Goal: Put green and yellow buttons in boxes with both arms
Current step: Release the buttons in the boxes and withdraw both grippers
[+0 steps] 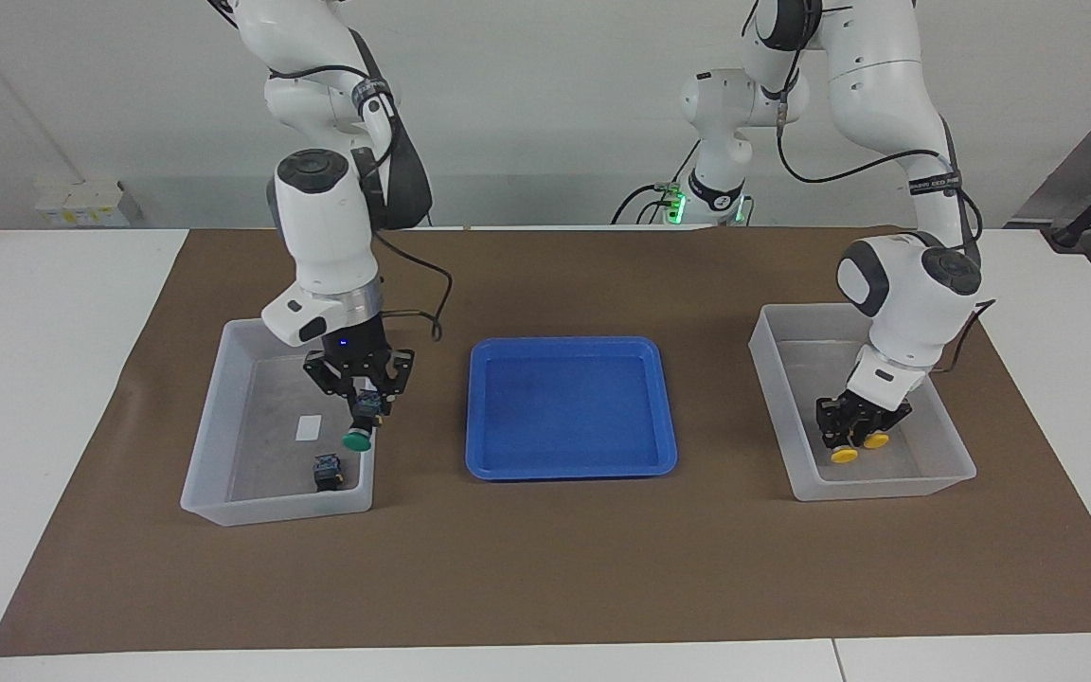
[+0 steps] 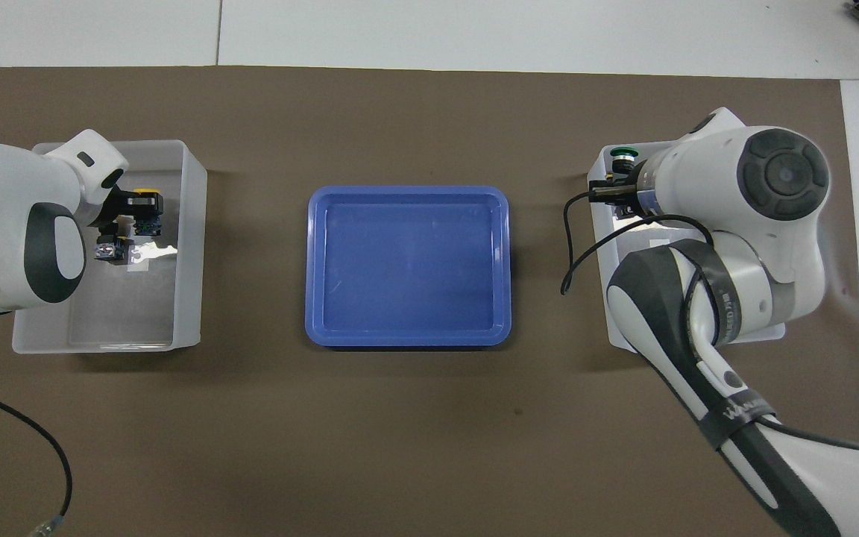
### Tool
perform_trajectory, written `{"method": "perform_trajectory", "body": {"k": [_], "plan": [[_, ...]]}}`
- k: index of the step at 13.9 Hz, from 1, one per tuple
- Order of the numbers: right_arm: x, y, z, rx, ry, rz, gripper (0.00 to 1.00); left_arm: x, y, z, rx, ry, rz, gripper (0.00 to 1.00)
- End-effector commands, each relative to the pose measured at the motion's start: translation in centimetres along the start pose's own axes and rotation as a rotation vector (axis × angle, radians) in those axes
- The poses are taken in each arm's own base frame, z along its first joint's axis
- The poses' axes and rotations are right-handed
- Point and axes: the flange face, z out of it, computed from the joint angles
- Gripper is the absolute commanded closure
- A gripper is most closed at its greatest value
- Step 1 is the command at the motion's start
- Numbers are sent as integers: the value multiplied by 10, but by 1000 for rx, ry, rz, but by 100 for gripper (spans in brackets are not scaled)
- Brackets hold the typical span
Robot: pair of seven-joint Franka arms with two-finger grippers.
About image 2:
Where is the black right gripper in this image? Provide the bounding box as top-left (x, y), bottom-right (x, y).
top-left (604, 172), bottom-right (646, 221)

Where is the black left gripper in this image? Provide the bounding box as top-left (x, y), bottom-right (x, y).
top-left (95, 186), bottom-right (136, 239)

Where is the green push button switch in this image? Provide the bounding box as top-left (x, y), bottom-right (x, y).
top-left (608, 145), bottom-right (641, 183)

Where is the yellow push button switch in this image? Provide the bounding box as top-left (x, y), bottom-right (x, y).
top-left (131, 190), bottom-right (164, 237)
top-left (94, 235), bottom-right (134, 262)

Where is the translucent white plastic box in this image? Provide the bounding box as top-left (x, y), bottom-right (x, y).
top-left (587, 134), bottom-right (786, 354)
top-left (12, 139), bottom-right (208, 355)

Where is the blue plastic tray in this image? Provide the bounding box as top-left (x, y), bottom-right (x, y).
top-left (304, 185), bottom-right (512, 349)

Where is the brown table mat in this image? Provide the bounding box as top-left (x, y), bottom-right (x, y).
top-left (0, 66), bottom-right (859, 537)

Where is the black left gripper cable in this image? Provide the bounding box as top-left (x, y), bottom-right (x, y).
top-left (0, 383), bottom-right (74, 537)

